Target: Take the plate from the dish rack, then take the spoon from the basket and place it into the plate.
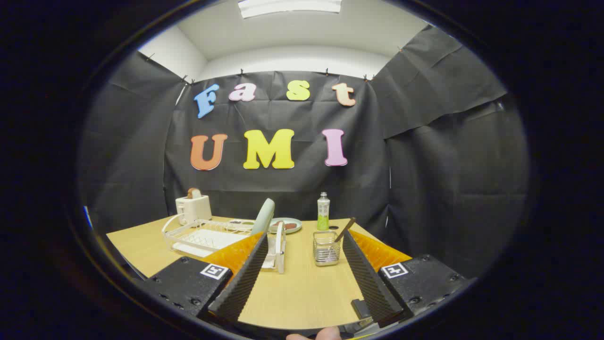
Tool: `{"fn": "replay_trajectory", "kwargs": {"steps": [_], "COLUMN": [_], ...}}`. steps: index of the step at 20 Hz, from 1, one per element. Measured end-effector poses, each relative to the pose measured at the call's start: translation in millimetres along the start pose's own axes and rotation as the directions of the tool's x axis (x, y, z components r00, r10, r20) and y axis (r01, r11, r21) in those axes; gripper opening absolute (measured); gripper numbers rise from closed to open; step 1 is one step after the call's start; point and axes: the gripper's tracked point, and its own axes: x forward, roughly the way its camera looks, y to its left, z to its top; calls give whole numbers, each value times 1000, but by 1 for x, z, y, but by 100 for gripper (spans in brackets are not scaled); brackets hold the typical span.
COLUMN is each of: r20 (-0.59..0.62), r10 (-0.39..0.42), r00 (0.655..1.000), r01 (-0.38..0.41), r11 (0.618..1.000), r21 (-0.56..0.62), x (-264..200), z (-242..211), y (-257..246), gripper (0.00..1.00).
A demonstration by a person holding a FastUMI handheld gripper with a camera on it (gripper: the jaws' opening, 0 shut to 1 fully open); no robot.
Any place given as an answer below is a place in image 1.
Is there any ceiling light panel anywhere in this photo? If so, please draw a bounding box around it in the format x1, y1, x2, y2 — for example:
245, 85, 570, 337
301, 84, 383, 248
237, 0, 342, 19

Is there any white wire dish rack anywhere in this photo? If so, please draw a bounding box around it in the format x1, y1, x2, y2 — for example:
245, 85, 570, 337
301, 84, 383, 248
162, 213, 287, 274

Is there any black backdrop cloth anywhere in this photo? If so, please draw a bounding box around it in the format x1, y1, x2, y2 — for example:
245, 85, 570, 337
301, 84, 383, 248
78, 24, 531, 284

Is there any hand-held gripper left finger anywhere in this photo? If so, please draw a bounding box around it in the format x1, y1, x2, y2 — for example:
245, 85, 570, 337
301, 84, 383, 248
142, 230, 269, 325

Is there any wooden handle spoon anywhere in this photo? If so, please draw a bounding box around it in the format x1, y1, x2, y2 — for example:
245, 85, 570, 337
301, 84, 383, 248
334, 217, 357, 244

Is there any pale green plate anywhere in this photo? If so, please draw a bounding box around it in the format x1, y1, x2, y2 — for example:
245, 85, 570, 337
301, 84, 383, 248
270, 217, 302, 235
250, 198, 276, 237

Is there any white drip tray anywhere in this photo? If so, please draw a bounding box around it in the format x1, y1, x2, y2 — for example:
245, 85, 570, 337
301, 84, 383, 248
172, 229, 248, 258

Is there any white toaster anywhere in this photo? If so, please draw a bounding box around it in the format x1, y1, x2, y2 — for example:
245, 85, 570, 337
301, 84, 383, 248
176, 195, 212, 226

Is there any white green label bottle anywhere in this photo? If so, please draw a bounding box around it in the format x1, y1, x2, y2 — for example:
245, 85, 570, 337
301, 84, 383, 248
317, 192, 331, 231

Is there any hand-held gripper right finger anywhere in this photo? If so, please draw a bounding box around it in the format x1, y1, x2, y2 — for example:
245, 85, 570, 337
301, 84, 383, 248
342, 229, 475, 329

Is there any small metal wire basket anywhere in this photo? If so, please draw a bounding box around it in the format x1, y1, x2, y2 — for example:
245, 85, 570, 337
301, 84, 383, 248
313, 230, 341, 267

